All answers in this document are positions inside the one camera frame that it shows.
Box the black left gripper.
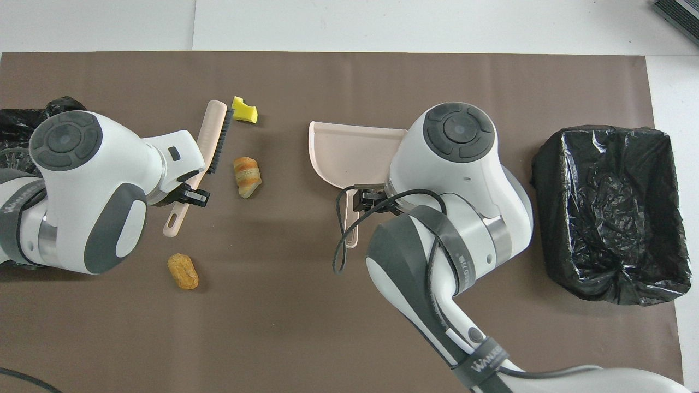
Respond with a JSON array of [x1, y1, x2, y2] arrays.
[[163, 174, 211, 208]]

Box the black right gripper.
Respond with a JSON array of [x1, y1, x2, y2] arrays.
[[353, 186, 403, 215]]

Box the beige plastic dustpan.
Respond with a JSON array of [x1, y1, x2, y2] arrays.
[[309, 121, 409, 249]]

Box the striped toy croissant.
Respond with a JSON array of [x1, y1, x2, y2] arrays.
[[233, 157, 262, 199]]

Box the beige hand brush black bristles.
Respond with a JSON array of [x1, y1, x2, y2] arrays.
[[163, 100, 234, 238]]

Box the golden bread roll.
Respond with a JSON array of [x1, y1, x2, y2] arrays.
[[167, 253, 199, 290]]

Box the yellow sponge with green side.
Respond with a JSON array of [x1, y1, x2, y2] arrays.
[[231, 96, 258, 124]]

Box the black bag lined bin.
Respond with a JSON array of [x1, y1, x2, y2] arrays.
[[0, 97, 88, 269], [531, 126, 692, 306]]

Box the brown paper table mat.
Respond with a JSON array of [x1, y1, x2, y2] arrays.
[[0, 52, 684, 393]]

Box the dark ribbed device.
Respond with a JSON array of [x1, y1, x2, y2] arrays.
[[653, 0, 699, 47]]

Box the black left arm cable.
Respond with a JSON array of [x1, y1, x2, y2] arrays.
[[0, 367, 62, 393]]

